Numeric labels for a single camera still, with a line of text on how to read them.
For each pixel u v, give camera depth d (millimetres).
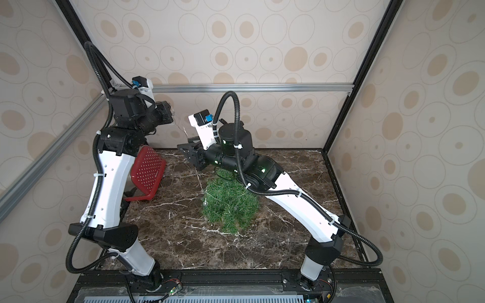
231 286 731
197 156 483
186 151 515
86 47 810
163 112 577
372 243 387
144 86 545
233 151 384
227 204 673
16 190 521
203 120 437
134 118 477
